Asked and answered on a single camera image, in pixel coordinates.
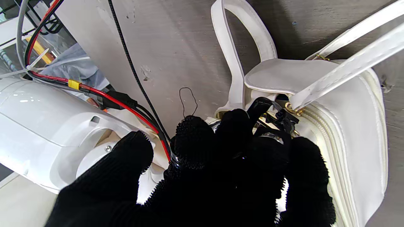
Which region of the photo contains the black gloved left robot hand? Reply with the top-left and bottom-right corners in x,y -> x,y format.
44,98 -> 336,227

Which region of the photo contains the white leather handbag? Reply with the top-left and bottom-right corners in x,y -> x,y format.
211,0 -> 404,227

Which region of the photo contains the clear plastic sheet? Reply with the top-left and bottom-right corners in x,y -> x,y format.
38,43 -> 109,92

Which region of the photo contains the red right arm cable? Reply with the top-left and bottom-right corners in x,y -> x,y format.
25,0 -> 172,161

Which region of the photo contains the black braided cable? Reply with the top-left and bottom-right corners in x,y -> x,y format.
107,0 -> 171,142

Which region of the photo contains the white cable tie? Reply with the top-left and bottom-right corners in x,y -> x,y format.
0,47 -> 51,79

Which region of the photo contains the grey data cable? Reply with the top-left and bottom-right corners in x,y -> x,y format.
16,0 -> 37,74

